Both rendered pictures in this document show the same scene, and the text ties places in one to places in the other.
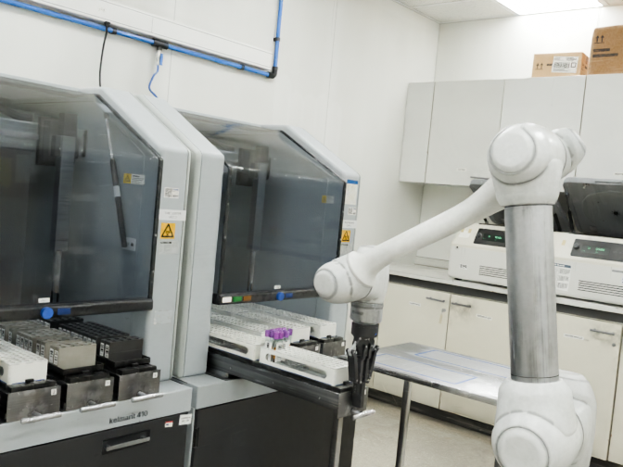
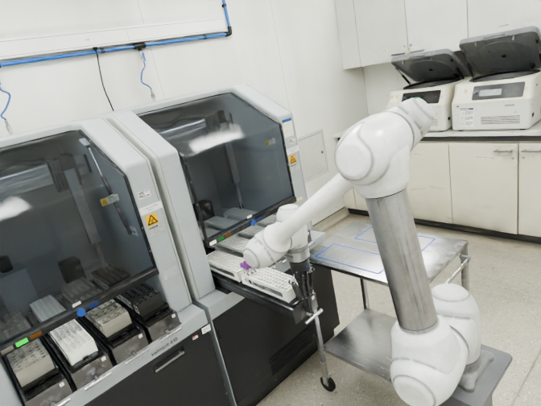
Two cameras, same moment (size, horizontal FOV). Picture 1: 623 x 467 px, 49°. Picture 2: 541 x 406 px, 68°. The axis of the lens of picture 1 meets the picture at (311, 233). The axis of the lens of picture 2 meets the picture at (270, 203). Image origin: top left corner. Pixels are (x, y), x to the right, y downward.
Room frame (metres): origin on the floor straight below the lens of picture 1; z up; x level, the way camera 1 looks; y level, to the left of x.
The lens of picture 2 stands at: (0.56, -0.36, 1.69)
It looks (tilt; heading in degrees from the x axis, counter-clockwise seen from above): 19 degrees down; 10
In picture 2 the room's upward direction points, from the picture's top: 12 degrees counter-clockwise
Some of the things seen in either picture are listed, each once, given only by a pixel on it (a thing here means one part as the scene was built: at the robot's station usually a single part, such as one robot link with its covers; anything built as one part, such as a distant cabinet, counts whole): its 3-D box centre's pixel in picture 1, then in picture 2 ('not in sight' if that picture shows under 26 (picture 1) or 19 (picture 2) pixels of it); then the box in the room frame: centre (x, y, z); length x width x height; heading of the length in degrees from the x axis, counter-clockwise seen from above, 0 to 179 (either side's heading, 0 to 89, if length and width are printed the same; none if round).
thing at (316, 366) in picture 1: (305, 365); (271, 283); (2.02, -0.02, 0.83); 0.30 x 0.10 x 0.06; 50
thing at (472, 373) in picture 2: not in sight; (456, 352); (1.65, -0.65, 0.73); 0.22 x 0.18 x 0.06; 140
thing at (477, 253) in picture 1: (514, 233); (429, 89); (4.37, -1.27, 1.22); 0.62 x 0.56 x 0.64; 138
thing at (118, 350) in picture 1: (123, 350); (150, 304); (1.93, 0.50, 0.85); 0.12 x 0.02 x 0.06; 140
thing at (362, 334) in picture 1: (363, 338); (300, 268); (1.89, -0.17, 0.96); 0.08 x 0.07 x 0.09; 140
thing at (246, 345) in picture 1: (233, 343); (227, 265); (2.23, 0.22, 0.83); 0.30 x 0.10 x 0.06; 50
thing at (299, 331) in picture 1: (271, 328); (258, 235); (2.54, 0.11, 0.83); 0.30 x 0.10 x 0.06; 50
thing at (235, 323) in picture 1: (241, 332); (237, 247); (2.42, 0.21, 0.83); 0.30 x 0.10 x 0.06; 50
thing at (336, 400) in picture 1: (271, 372); (253, 285); (2.11, 0.08, 0.78); 0.73 x 0.14 x 0.09; 50
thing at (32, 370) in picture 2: not in sight; (35, 369); (1.58, 0.79, 0.85); 0.12 x 0.02 x 0.06; 140
